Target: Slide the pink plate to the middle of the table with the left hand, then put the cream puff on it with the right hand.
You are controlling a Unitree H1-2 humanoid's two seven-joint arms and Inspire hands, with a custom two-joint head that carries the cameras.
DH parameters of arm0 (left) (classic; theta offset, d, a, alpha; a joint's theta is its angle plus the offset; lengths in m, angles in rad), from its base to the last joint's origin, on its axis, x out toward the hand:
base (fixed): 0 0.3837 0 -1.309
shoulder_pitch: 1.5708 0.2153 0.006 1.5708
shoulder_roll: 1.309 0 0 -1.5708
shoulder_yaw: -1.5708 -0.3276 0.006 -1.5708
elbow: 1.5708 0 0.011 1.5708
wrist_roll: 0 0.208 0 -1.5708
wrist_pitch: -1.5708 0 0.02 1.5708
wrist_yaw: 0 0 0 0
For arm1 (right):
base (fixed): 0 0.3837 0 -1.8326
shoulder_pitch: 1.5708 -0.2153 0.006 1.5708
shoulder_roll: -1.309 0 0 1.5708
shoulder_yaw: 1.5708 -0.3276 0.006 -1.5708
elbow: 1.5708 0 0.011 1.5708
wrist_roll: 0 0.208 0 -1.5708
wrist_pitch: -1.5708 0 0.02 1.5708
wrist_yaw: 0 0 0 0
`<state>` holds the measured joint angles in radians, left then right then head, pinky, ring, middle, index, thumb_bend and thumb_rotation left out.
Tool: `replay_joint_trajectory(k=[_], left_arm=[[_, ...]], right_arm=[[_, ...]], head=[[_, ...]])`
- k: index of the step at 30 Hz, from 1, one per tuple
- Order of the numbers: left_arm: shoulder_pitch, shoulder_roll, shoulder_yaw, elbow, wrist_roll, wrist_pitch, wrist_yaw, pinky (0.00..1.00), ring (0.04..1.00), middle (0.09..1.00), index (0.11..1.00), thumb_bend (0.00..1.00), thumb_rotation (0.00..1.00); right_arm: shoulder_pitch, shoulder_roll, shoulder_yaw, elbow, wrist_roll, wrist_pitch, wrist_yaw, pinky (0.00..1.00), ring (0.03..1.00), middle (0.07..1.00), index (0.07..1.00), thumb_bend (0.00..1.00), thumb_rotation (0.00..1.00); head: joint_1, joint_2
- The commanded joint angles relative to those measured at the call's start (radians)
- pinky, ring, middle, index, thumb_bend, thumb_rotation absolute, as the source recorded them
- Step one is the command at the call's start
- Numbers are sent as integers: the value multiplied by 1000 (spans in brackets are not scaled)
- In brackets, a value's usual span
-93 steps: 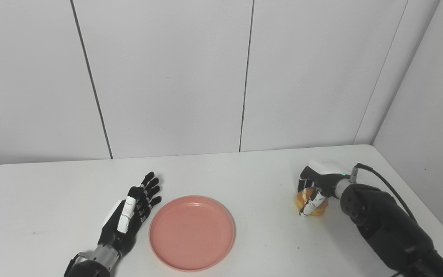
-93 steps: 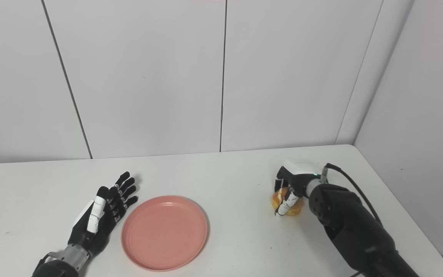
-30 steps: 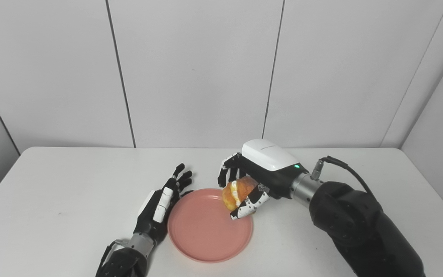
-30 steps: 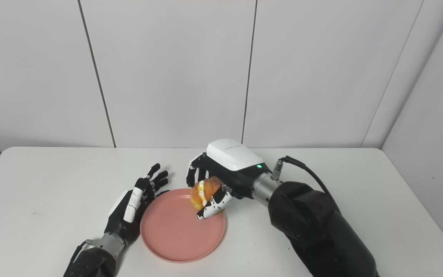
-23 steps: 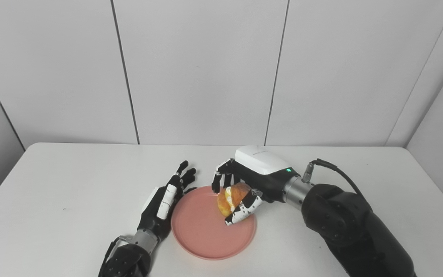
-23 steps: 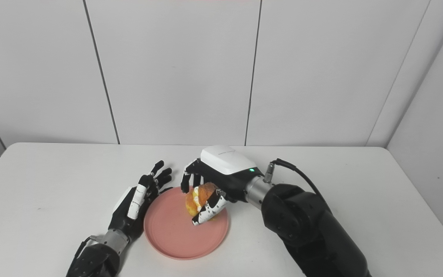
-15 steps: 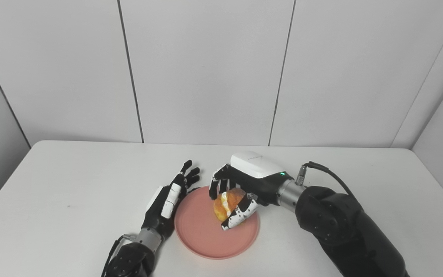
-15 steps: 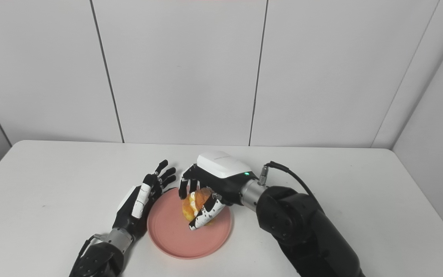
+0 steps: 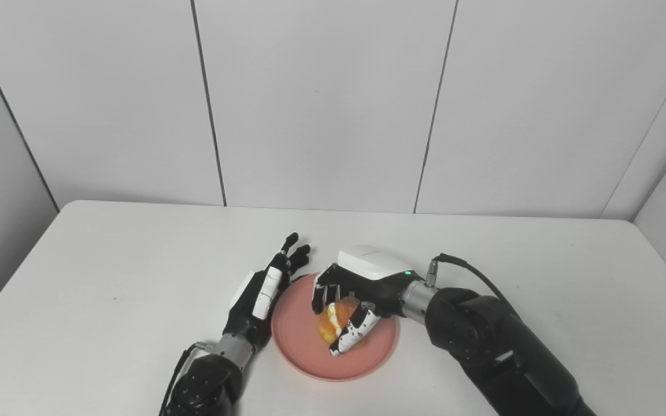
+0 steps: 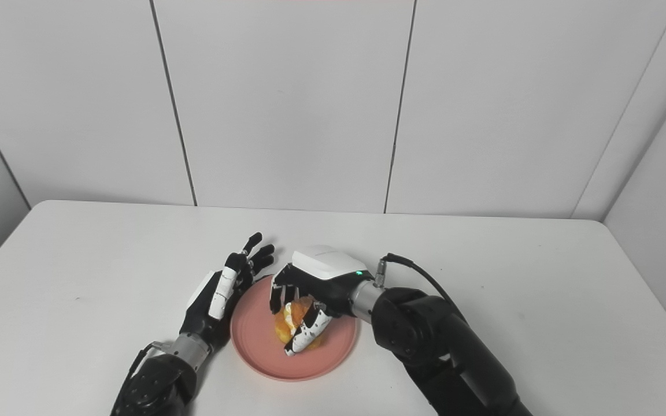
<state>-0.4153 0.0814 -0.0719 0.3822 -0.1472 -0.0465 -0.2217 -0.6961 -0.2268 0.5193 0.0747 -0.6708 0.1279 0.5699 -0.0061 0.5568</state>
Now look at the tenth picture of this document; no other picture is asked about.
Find pink round plate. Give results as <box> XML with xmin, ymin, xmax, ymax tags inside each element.
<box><xmin>230</xmin><ymin>275</ymin><xmax>360</xmax><ymax>382</ymax></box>

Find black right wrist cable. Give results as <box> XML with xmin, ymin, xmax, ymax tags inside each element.
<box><xmin>375</xmin><ymin>253</ymin><xmax>468</xmax><ymax>325</ymax></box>

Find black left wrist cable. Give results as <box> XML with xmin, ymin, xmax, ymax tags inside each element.
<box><xmin>111</xmin><ymin>342</ymin><xmax>164</xmax><ymax>414</ymax></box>

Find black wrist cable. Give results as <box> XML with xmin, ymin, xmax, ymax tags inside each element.
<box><xmin>375</xmin><ymin>253</ymin><xmax>468</xmax><ymax>325</ymax></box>
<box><xmin>111</xmin><ymin>342</ymin><xmax>164</xmax><ymax>414</ymax></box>

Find cream puff pastry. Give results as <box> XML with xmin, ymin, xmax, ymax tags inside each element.
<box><xmin>274</xmin><ymin>296</ymin><xmax>325</xmax><ymax>351</ymax></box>

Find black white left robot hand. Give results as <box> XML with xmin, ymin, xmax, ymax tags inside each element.
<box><xmin>179</xmin><ymin>232</ymin><xmax>276</xmax><ymax>351</ymax></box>

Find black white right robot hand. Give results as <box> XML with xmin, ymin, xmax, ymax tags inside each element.
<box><xmin>269</xmin><ymin>245</ymin><xmax>371</xmax><ymax>357</ymax></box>

